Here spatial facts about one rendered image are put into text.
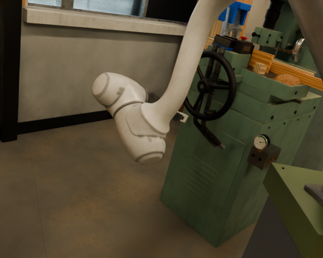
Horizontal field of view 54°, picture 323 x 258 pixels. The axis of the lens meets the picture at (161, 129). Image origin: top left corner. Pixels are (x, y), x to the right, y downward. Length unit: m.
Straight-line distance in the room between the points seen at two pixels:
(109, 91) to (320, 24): 0.52
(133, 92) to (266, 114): 0.68
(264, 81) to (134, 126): 0.72
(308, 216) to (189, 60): 0.51
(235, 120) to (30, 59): 1.39
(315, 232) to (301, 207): 0.09
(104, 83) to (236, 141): 0.79
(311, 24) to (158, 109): 0.39
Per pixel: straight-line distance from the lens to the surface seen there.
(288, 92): 1.35
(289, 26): 1.63
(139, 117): 0.81
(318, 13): 0.65
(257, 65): 1.42
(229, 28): 2.41
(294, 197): 0.99
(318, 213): 0.97
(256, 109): 1.41
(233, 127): 1.48
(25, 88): 2.30
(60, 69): 2.37
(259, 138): 1.35
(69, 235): 1.63
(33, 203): 1.79
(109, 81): 0.88
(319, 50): 0.67
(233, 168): 1.52
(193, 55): 0.80
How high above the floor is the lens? 1.14
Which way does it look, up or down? 24 degrees down
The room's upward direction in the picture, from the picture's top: 14 degrees clockwise
